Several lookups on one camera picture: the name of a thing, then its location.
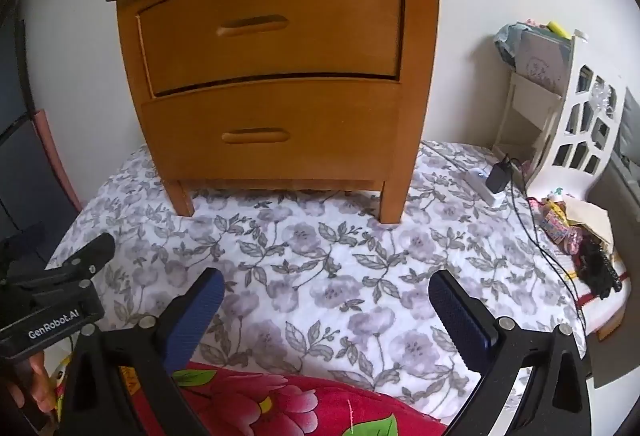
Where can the yellow small item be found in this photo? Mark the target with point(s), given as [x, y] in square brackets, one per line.
[559, 28]

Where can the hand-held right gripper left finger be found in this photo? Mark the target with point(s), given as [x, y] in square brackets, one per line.
[195, 316]

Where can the dark blue cabinet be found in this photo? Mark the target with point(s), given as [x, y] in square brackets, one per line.
[25, 176]

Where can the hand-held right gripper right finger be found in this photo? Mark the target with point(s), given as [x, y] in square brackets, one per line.
[460, 321]

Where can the person's left hand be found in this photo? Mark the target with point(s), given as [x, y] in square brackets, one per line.
[37, 381]

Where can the blue-grey plastic bag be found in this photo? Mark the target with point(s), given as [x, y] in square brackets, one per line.
[505, 44]

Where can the wooden nightstand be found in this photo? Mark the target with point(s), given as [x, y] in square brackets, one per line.
[420, 66]

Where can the black lace accessory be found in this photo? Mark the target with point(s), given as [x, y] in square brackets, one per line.
[597, 268]

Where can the pink board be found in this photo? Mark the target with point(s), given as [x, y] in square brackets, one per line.
[52, 151]

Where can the white red-striped mat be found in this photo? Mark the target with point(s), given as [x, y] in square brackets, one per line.
[612, 311]

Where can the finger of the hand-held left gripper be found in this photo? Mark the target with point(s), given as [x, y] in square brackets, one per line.
[22, 246]
[95, 251]

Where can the white power strip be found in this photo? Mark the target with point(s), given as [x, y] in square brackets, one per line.
[477, 183]

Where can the white cutout shelf rack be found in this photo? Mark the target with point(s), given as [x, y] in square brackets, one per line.
[567, 166]

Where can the black power adapter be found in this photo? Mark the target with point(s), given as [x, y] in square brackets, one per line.
[500, 176]

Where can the colourful small packets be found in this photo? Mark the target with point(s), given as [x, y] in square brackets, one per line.
[555, 221]

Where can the grey printed box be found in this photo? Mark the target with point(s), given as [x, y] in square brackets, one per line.
[540, 61]

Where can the red floral blanket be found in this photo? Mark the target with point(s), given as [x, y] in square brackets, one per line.
[260, 406]

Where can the cream cloth bag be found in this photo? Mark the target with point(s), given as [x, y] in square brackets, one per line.
[590, 216]

